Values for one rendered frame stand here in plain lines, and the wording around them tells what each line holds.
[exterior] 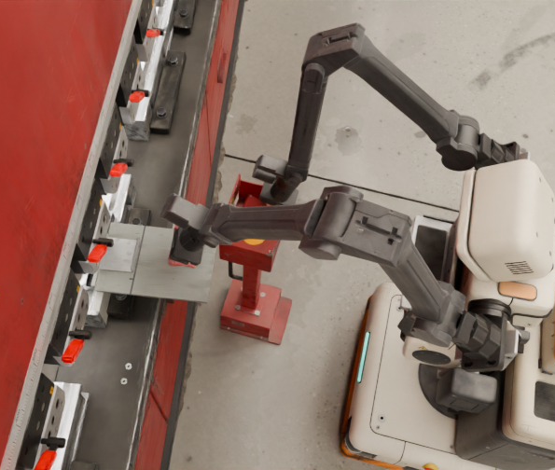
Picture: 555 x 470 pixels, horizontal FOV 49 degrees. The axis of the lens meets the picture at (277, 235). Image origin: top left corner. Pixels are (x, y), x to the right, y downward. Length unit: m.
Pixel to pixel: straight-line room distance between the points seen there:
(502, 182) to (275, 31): 2.26
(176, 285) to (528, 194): 0.79
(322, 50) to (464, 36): 2.33
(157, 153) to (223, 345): 0.94
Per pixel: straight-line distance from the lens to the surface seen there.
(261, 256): 1.75
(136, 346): 1.55
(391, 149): 2.96
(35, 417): 1.17
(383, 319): 2.25
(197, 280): 1.46
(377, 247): 0.88
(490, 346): 1.27
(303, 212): 0.96
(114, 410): 1.52
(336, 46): 1.26
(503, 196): 1.25
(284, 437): 2.37
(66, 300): 1.22
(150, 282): 1.47
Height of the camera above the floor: 2.34
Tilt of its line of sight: 62 degrees down
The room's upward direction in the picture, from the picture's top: 7 degrees clockwise
